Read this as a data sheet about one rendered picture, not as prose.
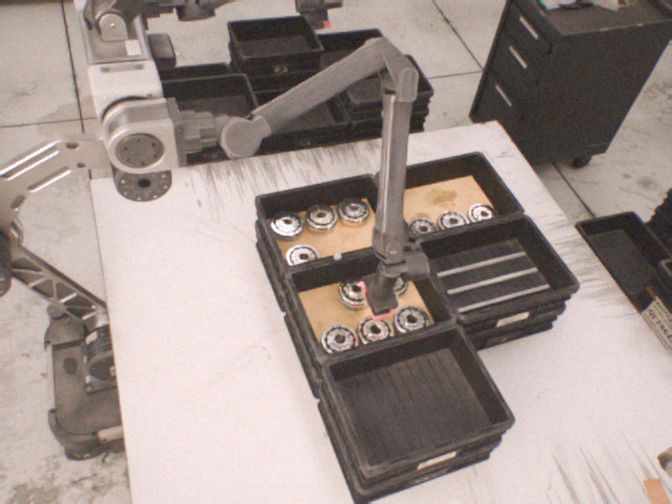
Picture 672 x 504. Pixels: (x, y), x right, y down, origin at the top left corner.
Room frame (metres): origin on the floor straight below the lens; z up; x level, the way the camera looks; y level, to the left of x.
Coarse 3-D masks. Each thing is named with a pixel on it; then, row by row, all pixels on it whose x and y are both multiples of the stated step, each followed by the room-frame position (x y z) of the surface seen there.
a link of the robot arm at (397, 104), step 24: (408, 72) 1.21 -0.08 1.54; (384, 96) 1.22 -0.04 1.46; (408, 96) 1.18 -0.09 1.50; (384, 120) 1.18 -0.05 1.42; (408, 120) 1.18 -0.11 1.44; (384, 144) 1.14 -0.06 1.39; (408, 144) 1.15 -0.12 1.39; (384, 168) 1.11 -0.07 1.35; (384, 192) 1.07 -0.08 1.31; (384, 216) 1.04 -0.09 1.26; (384, 240) 1.00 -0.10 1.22
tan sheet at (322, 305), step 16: (320, 288) 1.12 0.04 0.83; (336, 288) 1.13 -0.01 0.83; (304, 304) 1.06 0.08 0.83; (320, 304) 1.07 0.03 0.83; (336, 304) 1.08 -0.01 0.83; (400, 304) 1.11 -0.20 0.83; (416, 304) 1.12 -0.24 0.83; (320, 320) 1.01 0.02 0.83; (336, 320) 1.02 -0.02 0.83; (352, 320) 1.03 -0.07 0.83; (432, 320) 1.08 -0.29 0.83; (320, 336) 0.96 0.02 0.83
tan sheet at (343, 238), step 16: (336, 208) 1.45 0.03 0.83; (304, 224) 1.36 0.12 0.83; (336, 224) 1.38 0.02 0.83; (368, 224) 1.41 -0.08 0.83; (304, 240) 1.30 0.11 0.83; (320, 240) 1.31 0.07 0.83; (336, 240) 1.32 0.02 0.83; (352, 240) 1.33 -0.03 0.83; (368, 240) 1.34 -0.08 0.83; (320, 256) 1.25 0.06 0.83
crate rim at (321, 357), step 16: (352, 256) 1.18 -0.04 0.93; (368, 256) 1.19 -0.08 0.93; (288, 272) 1.09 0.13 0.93; (288, 288) 1.05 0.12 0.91; (448, 304) 1.07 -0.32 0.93; (304, 320) 0.94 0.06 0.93; (448, 320) 1.01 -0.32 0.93; (400, 336) 0.94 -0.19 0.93; (320, 352) 0.85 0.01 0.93; (336, 352) 0.86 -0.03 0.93; (352, 352) 0.87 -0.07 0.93
